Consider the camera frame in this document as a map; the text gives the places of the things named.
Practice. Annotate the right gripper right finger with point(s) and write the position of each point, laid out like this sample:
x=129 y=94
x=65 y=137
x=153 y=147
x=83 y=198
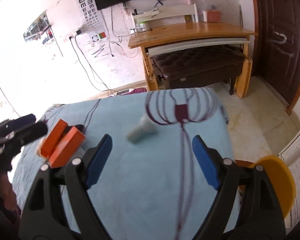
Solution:
x=245 y=206

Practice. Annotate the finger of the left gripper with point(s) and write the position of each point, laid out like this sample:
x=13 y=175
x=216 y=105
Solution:
x=8 y=126
x=23 y=136

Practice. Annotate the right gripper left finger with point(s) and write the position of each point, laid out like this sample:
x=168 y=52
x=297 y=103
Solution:
x=44 y=216

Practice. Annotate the yellow plastic trash bin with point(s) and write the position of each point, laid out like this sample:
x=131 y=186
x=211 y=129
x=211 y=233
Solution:
x=282 y=180

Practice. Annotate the orange box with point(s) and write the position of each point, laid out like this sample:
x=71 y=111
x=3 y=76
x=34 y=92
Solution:
x=50 y=142
x=67 y=146

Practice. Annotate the white louvered door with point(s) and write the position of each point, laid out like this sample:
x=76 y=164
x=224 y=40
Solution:
x=291 y=156

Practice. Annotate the light blue patterned tablecloth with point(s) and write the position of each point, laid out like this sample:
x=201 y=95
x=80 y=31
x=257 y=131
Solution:
x=154 y=188

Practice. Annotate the white power strip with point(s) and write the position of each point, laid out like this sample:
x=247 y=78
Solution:
x=124 y=91

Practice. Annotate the grey paper cup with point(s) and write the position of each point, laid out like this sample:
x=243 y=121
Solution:
x=144 y=128

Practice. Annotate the eye test chart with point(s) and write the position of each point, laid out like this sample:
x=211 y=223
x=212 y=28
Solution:
x=93 y=20

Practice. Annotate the purple floor mat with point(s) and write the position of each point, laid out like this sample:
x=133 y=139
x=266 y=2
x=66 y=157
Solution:
x=138 y=90

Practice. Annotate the dark brown tufted bench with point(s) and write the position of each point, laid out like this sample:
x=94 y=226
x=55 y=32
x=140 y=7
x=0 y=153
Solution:
x=199 y=67

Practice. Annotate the wooden desk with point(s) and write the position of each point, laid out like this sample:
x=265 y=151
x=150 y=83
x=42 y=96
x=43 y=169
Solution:
x=191 y=31

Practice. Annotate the white shelf on desk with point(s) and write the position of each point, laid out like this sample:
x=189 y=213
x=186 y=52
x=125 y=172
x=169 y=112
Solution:
x=142 y=21

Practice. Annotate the pink tissue box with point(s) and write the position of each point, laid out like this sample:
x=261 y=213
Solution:
x=212 y=16

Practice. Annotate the dark brown entrance door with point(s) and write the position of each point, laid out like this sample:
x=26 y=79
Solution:
x=277 y=49

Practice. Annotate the wall shelf with items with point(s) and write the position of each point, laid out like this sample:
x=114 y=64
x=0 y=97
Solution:
x=40 y=28

